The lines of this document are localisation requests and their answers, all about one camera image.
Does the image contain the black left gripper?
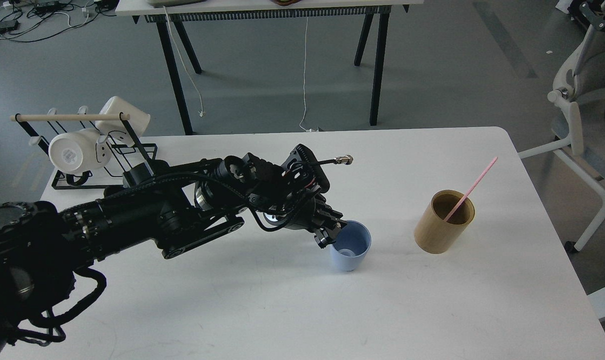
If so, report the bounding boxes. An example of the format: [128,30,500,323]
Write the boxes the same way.
[248,144,354,249]

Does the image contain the blue plastic cup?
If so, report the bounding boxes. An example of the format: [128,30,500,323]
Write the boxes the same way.
[328,219,373,272]

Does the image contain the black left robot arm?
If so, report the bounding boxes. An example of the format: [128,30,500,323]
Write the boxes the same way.
[0,144,353,353]

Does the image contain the white cup on rack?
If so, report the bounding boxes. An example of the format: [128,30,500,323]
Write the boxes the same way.
[95,96,151,139]

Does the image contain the bamboo cylinder holder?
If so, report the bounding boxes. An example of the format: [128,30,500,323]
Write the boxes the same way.
[413,189,476,255]

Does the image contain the white mug with face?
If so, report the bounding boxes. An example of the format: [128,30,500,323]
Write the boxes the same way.
[48,129,113,175]

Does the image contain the black legged background table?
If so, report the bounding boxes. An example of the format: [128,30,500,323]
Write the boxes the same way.
[115,0,425,135]

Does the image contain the white office chair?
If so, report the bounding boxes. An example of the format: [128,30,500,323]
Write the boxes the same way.
[518,0,605,321]

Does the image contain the white cable with plug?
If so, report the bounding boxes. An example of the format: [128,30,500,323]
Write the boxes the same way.
[299,16,324,133]

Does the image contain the white hanging cable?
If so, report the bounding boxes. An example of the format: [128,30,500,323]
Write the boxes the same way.
[162,6,205,118]

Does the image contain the black wire cup rack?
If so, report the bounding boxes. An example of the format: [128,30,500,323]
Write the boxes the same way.
[10,111,151,189]

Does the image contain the black floor cables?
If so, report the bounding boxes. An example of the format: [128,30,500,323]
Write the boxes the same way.
[0,0,119,56]

